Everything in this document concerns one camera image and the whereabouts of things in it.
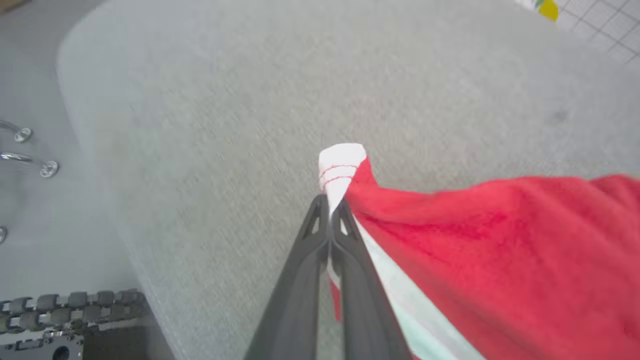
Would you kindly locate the chrome furniture leg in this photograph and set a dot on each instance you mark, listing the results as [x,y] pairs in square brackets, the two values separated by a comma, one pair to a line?
[21,134]
[47,168]

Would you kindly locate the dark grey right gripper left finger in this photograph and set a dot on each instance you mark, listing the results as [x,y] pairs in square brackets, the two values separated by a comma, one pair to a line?
[300,290]

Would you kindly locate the lemon print grid backdrop panel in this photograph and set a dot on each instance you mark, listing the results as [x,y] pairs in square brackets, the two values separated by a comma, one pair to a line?
[607,25]

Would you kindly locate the light grey fabric sofa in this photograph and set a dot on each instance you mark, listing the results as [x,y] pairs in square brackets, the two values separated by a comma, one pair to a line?
[225,125]

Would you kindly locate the red garment with white cuff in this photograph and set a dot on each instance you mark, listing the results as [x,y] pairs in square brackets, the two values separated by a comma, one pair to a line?
[500,250]

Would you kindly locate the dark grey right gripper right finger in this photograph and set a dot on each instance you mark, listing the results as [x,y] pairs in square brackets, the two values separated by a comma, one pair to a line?
[360,300]

